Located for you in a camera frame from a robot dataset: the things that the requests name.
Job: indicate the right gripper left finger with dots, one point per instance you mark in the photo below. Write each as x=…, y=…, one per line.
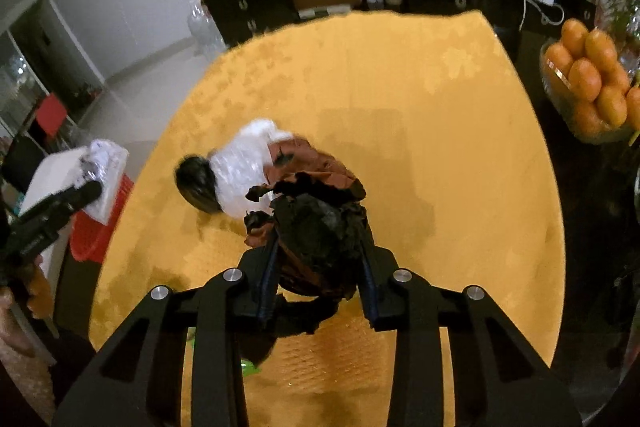
x=135, y=379

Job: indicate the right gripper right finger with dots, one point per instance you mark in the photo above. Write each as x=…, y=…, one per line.
x=497, y=375

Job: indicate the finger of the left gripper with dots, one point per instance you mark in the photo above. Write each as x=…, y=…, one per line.
x=53, y=213

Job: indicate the clear white plastic bag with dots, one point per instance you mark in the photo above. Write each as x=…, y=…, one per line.
x=239, y=165

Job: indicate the dark brown wrapper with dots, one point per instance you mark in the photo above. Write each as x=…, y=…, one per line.
x=321, y=229

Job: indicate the red mesh trash basket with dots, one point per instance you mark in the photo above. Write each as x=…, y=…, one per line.
x=89, y=239

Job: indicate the beige sofa ottoman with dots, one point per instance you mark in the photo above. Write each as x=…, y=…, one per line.
x=54, y=174

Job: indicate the red chair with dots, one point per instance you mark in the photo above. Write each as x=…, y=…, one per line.
x=50, y=115

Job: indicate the black crumpled bag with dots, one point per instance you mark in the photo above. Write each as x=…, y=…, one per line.
x=196, y=183

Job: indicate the clear water jug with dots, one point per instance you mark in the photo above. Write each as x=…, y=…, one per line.
x=204, y=30

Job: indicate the yellow tablecloth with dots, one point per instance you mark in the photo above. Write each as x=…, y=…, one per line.
x=431, y=116

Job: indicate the bowl of oranges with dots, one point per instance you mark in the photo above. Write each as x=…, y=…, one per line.
x=589, y=86

